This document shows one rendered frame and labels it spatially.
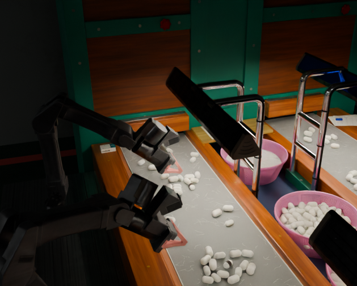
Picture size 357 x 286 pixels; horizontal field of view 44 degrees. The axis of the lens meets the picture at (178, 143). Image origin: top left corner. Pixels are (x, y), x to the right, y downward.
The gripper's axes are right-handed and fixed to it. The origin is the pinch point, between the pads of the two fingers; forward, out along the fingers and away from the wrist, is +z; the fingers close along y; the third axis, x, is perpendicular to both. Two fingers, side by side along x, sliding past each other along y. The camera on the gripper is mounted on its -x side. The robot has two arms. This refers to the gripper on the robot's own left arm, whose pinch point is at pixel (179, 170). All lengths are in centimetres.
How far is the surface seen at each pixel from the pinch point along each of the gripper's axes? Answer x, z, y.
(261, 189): -10.7, 33.7, -1.2
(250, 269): 1.1, 7.1, -47.0
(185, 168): 1.6, 9.8, 13.2
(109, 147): 15.2, -12.5, 32.1
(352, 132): -51, 67, 15
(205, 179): -1.5, 13.3, 3.1
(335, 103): -60, 73, 42
